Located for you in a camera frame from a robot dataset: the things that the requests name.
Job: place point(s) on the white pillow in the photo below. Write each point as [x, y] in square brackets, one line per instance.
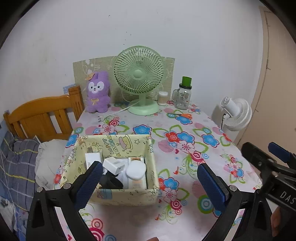
[48, 160]

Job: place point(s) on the person's right hand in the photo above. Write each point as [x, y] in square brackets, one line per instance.
[275, 222]

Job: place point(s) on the white standing fan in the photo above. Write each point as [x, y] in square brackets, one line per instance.
[240, 113]

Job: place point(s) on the white round puck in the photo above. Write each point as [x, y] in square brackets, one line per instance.
[136, 170]

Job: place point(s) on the white cube charger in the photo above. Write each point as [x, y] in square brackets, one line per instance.
[114, 165]

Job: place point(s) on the glass jar with green lid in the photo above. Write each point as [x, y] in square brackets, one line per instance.
[183, 99]

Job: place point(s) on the floral tablecloth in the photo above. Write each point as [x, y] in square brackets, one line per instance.
[143, 120]

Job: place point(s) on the wooden bed headboard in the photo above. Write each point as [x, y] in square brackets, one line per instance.
[41, 109]

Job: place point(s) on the blue patterned bedsheet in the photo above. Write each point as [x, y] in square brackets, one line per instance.
[9, 213]

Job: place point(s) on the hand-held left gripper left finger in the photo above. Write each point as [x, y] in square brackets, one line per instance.
[89, 183]

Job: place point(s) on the green desk fan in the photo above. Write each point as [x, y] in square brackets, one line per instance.
[138, 74]

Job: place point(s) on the purple plush toy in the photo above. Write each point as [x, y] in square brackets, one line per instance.
[97, 102]

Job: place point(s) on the white rectangular power adapter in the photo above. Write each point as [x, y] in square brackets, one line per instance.
[91, 160]

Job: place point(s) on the grey plaid blanket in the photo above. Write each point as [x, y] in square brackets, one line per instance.
[18, 162]

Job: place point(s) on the black round phone mount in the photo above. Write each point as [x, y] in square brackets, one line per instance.
[111, 182]

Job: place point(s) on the cotton swab container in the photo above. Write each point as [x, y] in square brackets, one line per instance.
[163, 99]

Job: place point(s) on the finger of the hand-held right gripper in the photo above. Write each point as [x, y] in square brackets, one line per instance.
[254, 155]
[278, 150]

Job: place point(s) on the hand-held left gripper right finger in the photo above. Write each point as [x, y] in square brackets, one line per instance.
[211, 187]

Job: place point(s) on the blue patterned paper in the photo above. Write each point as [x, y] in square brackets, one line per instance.
[67, 87]

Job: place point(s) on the beige door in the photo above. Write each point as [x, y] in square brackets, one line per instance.
[277, 92]

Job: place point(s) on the yellow printed fabric storage box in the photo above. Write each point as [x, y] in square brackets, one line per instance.
[120, 197]

